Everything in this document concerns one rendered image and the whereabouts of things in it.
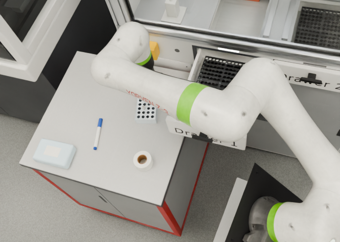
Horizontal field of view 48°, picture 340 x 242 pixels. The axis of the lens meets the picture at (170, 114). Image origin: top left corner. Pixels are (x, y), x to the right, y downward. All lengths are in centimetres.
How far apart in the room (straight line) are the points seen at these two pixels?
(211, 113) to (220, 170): 135
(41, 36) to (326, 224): 132
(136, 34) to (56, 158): 63
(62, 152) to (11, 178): 107
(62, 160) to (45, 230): 91
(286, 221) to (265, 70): 43
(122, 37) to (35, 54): 64
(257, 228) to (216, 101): 46
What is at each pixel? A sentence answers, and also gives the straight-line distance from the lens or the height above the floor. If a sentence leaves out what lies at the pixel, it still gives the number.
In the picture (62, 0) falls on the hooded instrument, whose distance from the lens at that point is 189.
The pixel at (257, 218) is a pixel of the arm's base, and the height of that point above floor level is 94.
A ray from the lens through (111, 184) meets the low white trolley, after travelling 151.
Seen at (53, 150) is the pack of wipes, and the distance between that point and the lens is 160.
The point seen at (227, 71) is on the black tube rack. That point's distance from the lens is 149.
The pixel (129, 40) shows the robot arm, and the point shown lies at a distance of 120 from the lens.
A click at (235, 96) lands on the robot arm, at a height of 131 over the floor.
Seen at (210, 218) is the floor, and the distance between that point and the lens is 219.
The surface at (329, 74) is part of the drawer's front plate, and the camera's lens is 149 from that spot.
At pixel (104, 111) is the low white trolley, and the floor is 76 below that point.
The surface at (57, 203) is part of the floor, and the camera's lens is 242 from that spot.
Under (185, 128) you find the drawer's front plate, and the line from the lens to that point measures 139.
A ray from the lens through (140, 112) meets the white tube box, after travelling 156.
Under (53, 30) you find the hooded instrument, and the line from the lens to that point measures 185.
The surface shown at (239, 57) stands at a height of 88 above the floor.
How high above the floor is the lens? 213
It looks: 61 degrees down
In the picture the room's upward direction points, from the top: 17 degrees counter-clockwise
